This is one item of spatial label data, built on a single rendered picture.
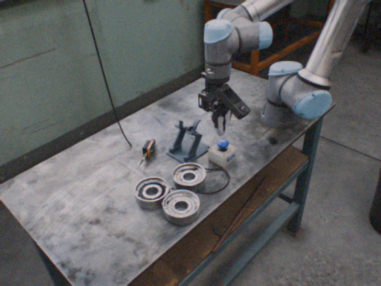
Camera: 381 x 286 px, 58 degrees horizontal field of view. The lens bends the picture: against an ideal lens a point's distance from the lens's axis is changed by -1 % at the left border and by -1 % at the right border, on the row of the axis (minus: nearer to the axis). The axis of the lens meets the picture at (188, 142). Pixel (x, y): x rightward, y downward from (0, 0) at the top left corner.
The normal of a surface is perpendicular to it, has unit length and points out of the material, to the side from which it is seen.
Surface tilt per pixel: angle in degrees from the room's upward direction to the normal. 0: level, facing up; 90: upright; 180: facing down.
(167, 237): 0
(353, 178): 0
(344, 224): 0
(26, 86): 90
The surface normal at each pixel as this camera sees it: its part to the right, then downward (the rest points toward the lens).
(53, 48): 0.72, 0.38
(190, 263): -0.05, -0.80
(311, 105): 0.27, 0.66
